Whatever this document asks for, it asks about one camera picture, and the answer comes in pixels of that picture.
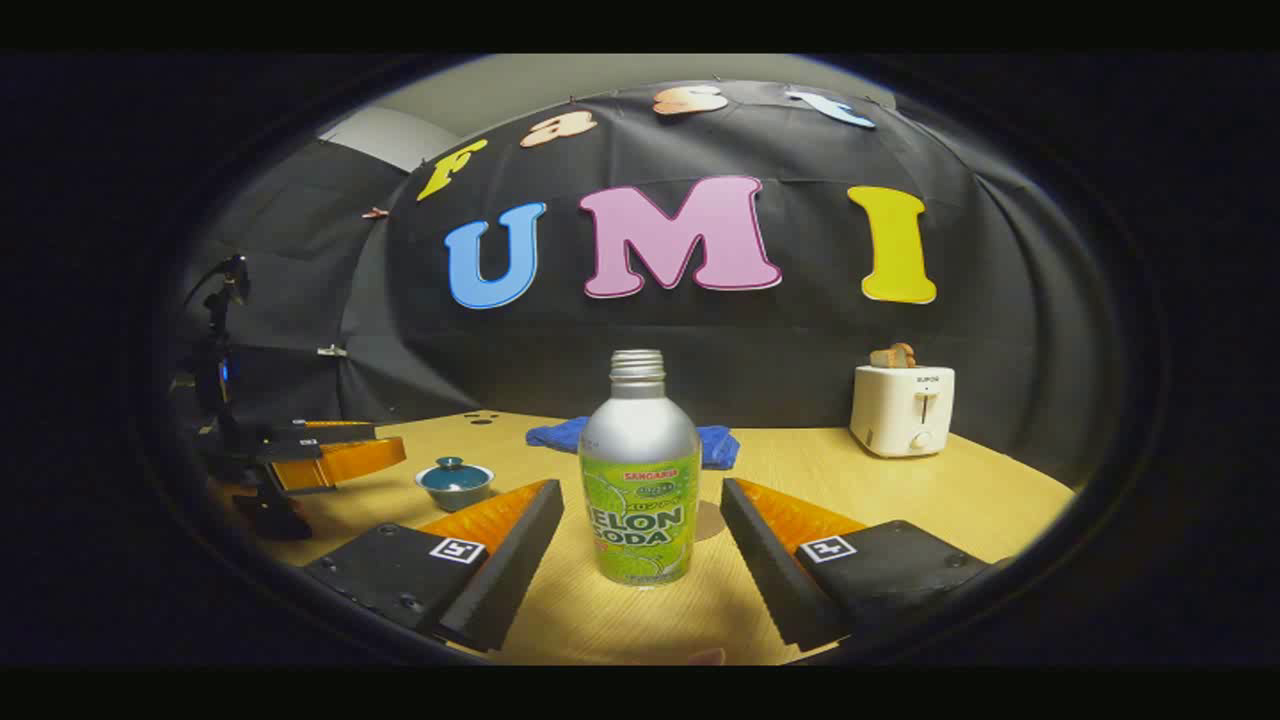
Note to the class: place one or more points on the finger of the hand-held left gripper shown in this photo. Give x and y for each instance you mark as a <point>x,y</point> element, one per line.
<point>350,465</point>
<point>300,433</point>

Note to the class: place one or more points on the round cork coaster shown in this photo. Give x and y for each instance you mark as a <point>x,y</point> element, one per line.
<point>711,522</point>

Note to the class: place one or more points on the teal teacup lid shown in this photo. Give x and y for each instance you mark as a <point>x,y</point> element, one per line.
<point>452,468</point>

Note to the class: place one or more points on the toasted bread slice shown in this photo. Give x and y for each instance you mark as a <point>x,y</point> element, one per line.
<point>893,355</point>

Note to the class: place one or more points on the silver green label water bottle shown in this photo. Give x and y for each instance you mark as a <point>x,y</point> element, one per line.
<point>640,450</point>

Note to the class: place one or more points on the white toaster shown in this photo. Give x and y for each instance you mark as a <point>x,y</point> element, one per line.
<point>900,410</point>

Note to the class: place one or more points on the teal white teacup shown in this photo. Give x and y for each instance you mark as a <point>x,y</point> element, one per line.
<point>457,496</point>

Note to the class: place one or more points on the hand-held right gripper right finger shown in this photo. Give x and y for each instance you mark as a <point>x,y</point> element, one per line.
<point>765,570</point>

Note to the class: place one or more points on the black backdrop cloth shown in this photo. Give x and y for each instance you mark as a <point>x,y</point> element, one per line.
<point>750,340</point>

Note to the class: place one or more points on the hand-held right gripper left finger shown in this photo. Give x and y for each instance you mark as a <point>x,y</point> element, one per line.
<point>510,570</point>

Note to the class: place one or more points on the blue folded towel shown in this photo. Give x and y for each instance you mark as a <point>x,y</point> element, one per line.
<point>555,433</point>

